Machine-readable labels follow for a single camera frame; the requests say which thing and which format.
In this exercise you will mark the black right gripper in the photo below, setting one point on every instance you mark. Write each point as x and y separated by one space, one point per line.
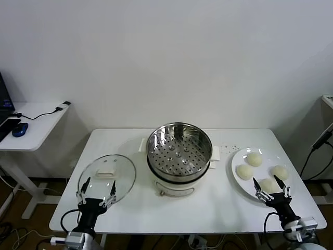
282 204

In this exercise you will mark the white power strip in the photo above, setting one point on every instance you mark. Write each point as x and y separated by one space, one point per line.
197 240

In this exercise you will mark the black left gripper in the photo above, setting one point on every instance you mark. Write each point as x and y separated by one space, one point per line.
89 208

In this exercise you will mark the white steamed baozi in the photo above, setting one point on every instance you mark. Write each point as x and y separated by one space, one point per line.
244 172
254 159
268 185
281 170

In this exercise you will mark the glass pot lid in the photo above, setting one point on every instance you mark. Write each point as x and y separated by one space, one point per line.
122 169

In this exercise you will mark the blue computer mouse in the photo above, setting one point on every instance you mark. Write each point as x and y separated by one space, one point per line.
20 129

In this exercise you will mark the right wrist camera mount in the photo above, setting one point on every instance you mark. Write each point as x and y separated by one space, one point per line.
308 224

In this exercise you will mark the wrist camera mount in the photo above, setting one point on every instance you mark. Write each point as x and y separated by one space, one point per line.
57 240
308 224

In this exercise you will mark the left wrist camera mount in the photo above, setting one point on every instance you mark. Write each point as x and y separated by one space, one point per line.
57 240

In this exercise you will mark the white round plate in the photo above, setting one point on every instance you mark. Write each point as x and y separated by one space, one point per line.
242 156

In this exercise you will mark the white electric cooking pot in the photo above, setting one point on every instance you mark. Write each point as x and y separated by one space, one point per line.
177 188

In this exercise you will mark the stainless steel steamer basket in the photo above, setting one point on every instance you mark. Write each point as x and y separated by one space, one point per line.
161 145

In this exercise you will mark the black laptop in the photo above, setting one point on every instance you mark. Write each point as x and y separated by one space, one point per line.
4 99

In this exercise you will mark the white table leg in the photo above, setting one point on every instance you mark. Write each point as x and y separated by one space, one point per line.
257 240
103 240

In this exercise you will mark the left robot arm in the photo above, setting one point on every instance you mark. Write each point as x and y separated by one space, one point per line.
76 238

